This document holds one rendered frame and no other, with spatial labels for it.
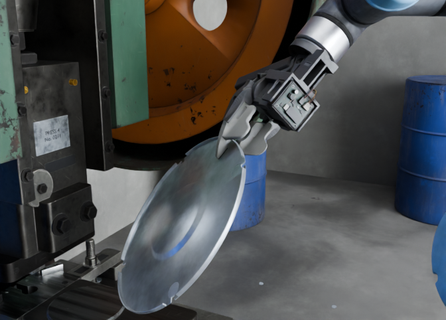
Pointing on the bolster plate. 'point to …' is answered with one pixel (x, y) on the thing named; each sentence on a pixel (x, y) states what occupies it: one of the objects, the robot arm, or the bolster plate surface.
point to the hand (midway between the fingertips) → (223, 153)
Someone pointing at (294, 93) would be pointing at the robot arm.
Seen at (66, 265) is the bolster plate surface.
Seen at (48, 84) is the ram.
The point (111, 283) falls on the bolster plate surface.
